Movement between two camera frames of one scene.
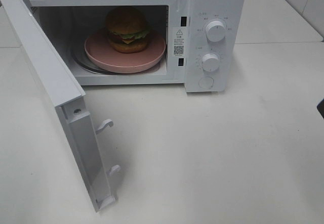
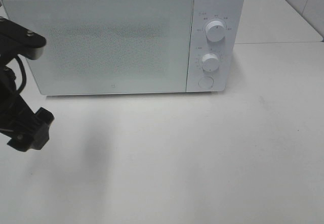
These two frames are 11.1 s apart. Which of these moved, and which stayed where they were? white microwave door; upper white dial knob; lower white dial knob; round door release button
Moved: white microwave door
Stayed: round door release button; lower white dial knob; upper white dial knob
